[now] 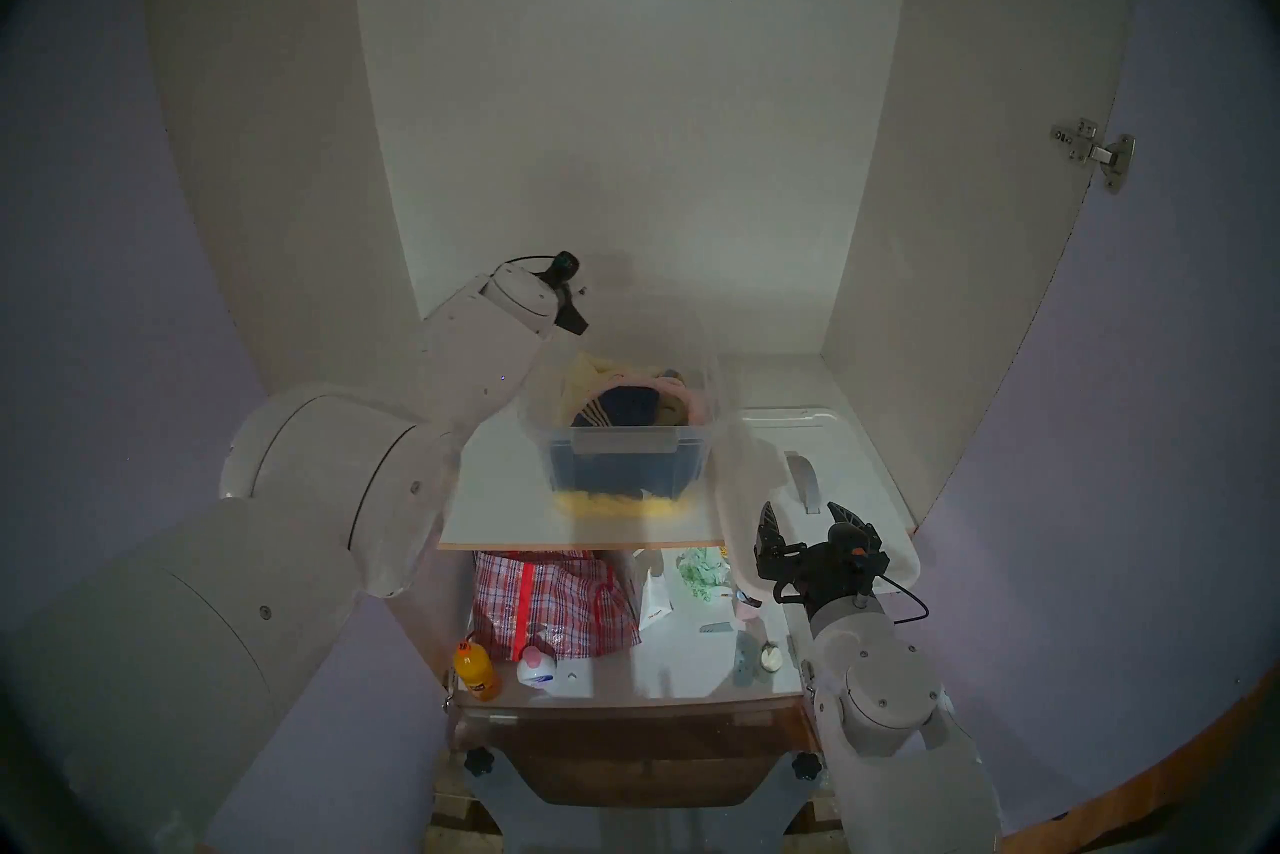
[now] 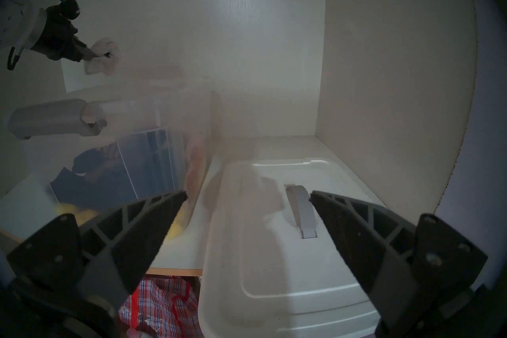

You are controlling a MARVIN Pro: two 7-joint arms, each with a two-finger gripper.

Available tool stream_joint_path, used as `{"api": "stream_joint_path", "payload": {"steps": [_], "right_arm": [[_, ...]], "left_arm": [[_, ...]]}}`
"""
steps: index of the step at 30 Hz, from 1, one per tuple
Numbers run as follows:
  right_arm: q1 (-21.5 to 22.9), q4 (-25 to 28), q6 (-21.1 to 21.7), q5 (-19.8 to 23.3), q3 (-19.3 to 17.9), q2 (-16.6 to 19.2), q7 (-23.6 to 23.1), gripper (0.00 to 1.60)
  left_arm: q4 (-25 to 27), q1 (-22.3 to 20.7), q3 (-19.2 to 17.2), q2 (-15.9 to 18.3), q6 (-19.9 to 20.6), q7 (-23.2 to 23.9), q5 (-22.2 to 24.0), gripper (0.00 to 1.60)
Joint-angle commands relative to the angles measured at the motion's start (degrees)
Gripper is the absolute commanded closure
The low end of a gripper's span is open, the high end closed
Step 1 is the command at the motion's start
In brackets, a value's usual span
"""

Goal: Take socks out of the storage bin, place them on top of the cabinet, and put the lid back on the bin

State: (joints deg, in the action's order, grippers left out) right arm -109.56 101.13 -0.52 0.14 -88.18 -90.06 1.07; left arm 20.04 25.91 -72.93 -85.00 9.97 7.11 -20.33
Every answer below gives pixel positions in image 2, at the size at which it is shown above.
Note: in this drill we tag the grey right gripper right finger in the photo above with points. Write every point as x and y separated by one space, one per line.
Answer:
364 242

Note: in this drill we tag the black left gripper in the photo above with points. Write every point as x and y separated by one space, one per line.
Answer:
57 38

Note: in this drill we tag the red plaid bag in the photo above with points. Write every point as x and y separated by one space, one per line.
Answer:
162 309

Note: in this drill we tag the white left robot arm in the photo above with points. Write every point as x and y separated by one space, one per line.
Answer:
20 24

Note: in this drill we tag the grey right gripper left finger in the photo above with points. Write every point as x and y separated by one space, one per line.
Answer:
119 246

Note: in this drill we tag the white sock pair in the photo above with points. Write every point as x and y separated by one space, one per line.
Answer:
103 60

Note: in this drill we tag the white wardrobe cabinet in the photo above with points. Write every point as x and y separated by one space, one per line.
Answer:
356 44

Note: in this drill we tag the clear plastic storage bin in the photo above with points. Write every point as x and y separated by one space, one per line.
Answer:
95 186
130 119

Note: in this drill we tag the white bin lid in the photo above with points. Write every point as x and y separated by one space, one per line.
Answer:
277 270

